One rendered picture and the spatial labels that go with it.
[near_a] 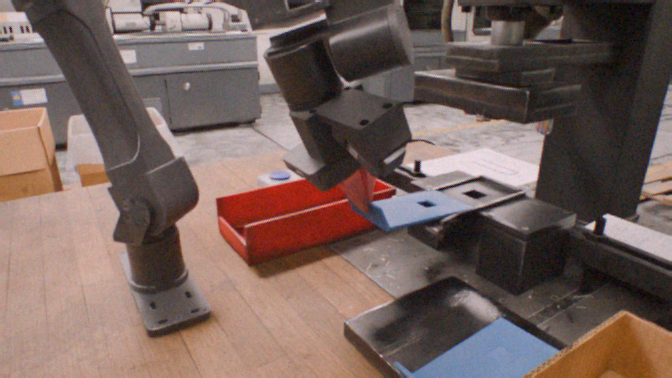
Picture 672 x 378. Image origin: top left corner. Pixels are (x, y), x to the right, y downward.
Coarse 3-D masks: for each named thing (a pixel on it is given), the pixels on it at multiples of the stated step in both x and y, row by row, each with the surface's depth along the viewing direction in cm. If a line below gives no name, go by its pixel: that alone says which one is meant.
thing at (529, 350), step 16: (480, 336) 44; (496, 336) 44; (512, 336) 44; (528, 336) 44; (448, 352) 42; (464, 352) 42; (480, 352) 42; (512, 352) 42; (528, 352) 42; (544, 352) 42; (400, 368) 37; (432, 368) 40; (448, 368) 40; (464, 368) 40; (480, 368) 40; (496, 368) 40; (512, 368) 40; (528, 368) 40
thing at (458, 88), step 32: (512, 32) 51; (448, 64) 54; (480, 64) 50; (512, 64) 49; (544, 64) 52; (576, 64) 56; (416, 96) 61; (448, 96) 56; (480, 96) 52; (512, 96) 49; (544, 96) 49; (576, 96) 52; (544, 128) 55
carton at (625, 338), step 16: (608, 320) 39; (624, 320) 40; (640, 320) 39; (592, 336) 37; (608, 336) 39; (624, 336) 40; (640, 336) 39; (656, 336) 38; (560, 352) 35; (576, 352) 36; (592, 352) 38; (608, 352) 40; (624, 352) 41; (640, 352) 39; (656, 352) 38; (544, 368) 34; (560, 368) 35; (576, 368) 37; (592, 368) 39; (608, 368) 42; (624, 368) 41; (640, 368) 40; (656, 368) 38
